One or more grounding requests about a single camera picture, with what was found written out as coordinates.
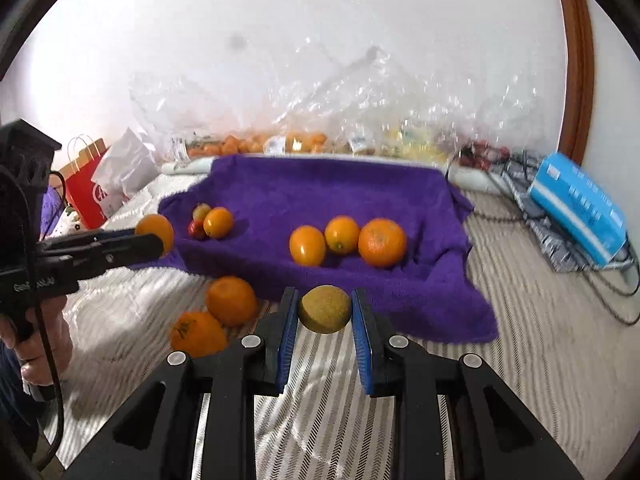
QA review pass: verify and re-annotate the white plastic bag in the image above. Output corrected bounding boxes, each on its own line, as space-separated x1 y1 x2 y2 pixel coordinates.
91 127 160 211

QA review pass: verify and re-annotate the clear bag of oranges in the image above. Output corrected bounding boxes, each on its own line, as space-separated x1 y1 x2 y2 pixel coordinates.
255 35 351 156

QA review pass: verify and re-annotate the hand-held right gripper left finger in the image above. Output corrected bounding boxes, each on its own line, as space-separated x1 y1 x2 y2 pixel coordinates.
62 287 300 480

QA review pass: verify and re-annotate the purple towel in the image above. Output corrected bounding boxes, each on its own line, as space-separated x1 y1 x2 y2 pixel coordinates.
157 154 501 345

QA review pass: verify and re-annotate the brown wooden door frame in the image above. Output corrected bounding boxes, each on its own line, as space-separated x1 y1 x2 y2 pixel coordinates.
550 0 596 166

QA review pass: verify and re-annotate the grey patterned bag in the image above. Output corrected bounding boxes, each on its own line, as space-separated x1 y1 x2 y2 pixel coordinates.
502 165 626 273

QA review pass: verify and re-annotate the blue tissue pack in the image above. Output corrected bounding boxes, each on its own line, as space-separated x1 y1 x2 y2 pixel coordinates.
527 152 630 268

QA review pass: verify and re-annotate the clear bag of yellow fruit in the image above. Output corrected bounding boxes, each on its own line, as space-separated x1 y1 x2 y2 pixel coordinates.
345 45 463 167

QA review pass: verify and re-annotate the brown kiwi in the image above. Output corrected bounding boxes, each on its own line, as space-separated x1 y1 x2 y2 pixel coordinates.
298 285 352 334

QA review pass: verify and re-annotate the clear bag of leafy tangerines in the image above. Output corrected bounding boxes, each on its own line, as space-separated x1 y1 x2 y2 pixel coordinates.
129 72 273 158

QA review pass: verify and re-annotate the purple cloth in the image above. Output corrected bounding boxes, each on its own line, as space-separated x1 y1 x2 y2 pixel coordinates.
40 187 66 241

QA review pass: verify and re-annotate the person's left hand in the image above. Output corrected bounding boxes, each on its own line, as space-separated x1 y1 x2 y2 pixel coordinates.
0 295 73 387

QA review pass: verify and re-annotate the striped grey bed blanket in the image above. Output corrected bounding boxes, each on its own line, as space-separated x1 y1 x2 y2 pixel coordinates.
45 160 640 480

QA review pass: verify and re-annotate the black cable bundle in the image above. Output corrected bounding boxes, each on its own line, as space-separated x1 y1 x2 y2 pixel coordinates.
467 160 640 326

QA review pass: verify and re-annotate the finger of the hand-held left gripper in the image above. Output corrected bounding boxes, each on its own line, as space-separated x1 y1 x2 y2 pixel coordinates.
75 234 166 281
37 228 137 256

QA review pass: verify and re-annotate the large wrinkled orange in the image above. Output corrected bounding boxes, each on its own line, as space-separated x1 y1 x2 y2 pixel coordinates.
357 218 408 268

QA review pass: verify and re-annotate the oval orange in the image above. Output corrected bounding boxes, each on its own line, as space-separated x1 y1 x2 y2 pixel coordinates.
289 225 327 267

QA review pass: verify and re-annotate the clear bag of red fruit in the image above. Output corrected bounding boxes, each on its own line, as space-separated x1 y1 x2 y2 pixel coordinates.
450 80 546 173

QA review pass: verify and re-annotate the smooth orange with stem dot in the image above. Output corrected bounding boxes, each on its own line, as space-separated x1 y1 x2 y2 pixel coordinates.
324 215 362 255

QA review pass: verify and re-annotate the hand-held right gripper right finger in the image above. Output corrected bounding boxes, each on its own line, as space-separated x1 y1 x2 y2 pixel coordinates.
351 287 586 480

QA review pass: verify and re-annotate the red paper bag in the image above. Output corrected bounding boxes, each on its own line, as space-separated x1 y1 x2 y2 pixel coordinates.
59 135 112 231

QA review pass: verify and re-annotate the person's left forearm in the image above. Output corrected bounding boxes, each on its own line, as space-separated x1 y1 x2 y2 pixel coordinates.
0 340 41 466

